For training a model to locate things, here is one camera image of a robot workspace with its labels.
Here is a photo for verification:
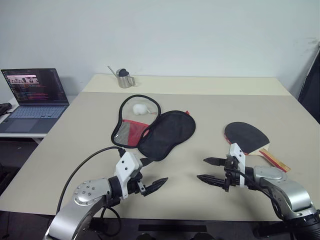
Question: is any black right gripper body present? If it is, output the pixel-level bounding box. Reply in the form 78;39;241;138
223;154;243;193

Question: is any black object beside laptop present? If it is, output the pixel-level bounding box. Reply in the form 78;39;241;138
0;102;13;116

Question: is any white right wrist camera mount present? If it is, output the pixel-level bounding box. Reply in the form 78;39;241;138
228;143;248;188

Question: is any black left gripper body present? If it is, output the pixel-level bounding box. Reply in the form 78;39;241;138
127;171;147;196

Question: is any black and red paddle case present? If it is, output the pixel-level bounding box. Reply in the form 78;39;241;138
110;93;197;162

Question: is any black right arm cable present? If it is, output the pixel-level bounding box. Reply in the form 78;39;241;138
242;171;286;221

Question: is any white cotton fluff ball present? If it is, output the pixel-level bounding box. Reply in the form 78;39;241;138
132;103;152;116

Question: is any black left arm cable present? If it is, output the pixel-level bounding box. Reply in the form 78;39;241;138
56;146;126;237

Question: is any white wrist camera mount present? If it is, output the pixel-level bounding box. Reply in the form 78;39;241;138
228;143;248;188
115;151;143;201

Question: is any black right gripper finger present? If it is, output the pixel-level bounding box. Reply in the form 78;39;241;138
196;174;226;190
203;157;226;167

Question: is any white side table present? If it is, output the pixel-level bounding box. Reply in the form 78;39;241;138
0;99;49;145

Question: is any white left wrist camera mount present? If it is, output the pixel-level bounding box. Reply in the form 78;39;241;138
115;151;143;201

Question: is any black upright panel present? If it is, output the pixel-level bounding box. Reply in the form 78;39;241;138
297;41;320;131

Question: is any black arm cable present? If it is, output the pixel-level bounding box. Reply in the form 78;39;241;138
56;146;126;237
242;171;286;221

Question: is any steel watering can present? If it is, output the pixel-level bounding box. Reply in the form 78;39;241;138
107;65;137;89

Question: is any table tennis paddle black rubber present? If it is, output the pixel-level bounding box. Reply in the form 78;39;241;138
223;121;292;173

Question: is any open grey laptop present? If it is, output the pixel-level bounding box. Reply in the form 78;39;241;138
0;67;70;134

